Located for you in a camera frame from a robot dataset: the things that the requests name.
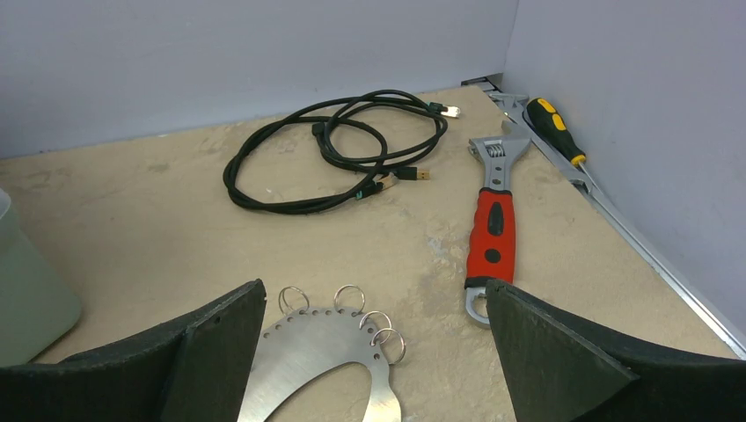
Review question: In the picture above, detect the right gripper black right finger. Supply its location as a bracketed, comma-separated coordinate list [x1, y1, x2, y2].
[486, 280, 745, 421]

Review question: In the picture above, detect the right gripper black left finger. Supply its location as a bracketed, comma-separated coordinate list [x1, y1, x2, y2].
[1, 280, 267, 421]

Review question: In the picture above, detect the steel perforated key plate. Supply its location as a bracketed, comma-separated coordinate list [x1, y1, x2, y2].
[238, 307, 406, 421]

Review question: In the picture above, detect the clear green plastic storage box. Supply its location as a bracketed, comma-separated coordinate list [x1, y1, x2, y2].
[1, 192, 82, 367]

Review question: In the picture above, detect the black yellow screwdriver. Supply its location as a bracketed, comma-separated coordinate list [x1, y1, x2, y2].
[525, 98, 596, 192]

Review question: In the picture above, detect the steel split ring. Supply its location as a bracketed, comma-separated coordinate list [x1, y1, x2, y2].
[277, 286, 311, 317]
[358, 309, 392, 345]
[333, 284, 367, 315]
[371, 327, 406, 367]

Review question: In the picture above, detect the red handled adjustable wrench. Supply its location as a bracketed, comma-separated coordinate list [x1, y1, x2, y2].
[464, 120, 530, 329]

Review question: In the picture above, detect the black coiled cable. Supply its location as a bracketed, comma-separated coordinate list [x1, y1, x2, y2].
[222, 89, 462, 215]

